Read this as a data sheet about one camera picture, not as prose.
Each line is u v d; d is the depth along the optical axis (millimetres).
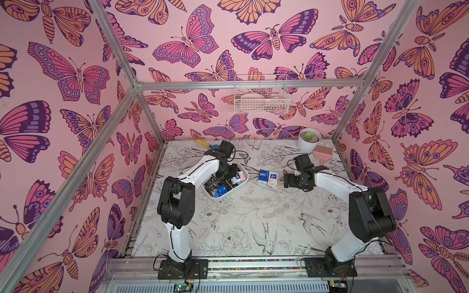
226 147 778
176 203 504
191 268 725
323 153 1130
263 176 997
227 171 802
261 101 925
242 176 948
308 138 1062
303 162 759
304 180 704
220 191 914
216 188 925
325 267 715
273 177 997
